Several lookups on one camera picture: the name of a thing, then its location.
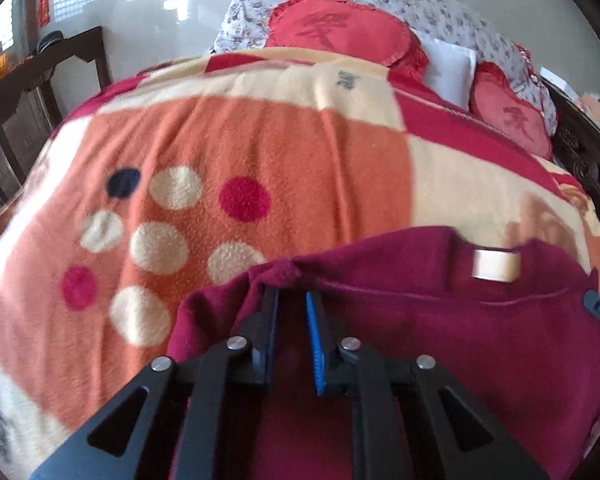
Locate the window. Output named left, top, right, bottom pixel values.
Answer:
left=0, top=0, right=31, bottom=61

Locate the floral pillow with red trim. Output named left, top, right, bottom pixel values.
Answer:
left=515, top=45, right=560, bottom=136

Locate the dark hat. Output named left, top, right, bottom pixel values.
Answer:
left=36, top=31, right=66, bottom=55

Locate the dark red knit sweater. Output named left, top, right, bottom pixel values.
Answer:
left=165, top=226, right=600, bottom=480

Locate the red heart-shaped pillow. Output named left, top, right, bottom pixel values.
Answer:
left=469, top=62, right=556, bottom=161
left=264, top=0, right=431, bottom=83

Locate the dark wooden side table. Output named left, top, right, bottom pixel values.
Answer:
left=0, top=26, right=112, bottom=216

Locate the white box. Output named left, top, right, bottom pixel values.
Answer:
left=539, top=66, right=578, bottom=101

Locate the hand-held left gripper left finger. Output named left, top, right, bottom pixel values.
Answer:
left=30, top=285, right=281, bottom=480

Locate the large floral pillow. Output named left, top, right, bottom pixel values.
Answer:
left=296, top=0, right=531, bottom=91

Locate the white pillow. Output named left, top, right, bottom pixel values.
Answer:
left=412, top=30, right=478, bottom=111

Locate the small floral pillow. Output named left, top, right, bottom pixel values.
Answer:
left=212, top=0, right=301, bottom=53

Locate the orange red printed blanket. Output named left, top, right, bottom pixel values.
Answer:
left=0, top=47, right=600, bottom=476

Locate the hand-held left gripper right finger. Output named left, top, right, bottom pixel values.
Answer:
left=305, top=291, right=551, bottom=480

